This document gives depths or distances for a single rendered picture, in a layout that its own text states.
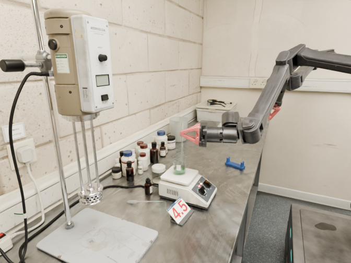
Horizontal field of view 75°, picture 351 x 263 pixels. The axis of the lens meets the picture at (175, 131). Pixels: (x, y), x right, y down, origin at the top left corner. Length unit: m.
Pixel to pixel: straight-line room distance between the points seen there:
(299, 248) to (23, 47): 1.46
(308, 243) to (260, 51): 1.53
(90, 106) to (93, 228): 0.42
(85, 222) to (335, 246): 1.21
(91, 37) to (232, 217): 0.69
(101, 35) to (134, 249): 0.56
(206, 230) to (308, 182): 1.82
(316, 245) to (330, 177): 1.11
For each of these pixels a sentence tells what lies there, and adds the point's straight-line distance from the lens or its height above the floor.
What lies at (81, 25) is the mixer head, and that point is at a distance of 0.54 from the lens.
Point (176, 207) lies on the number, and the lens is 0.83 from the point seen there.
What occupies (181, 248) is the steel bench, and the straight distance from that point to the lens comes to 0.74.
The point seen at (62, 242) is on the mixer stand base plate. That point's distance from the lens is 0.81.
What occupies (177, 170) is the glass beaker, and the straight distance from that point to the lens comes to 0.89.
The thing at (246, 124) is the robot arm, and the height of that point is 1.06.
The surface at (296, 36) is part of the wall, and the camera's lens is 2.25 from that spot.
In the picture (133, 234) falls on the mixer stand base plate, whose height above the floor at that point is 0.76.
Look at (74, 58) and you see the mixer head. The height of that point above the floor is 1.27.
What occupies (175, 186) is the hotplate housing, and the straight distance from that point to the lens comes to 0.88.
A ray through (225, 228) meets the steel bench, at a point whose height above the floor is 0.75.
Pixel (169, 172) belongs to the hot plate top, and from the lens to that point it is 0.93.
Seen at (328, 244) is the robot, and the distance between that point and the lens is 1.53.
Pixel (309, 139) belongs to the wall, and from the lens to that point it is 2.35.
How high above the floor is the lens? 1.26
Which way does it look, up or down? 17 degrees down
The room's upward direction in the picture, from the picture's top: straight up
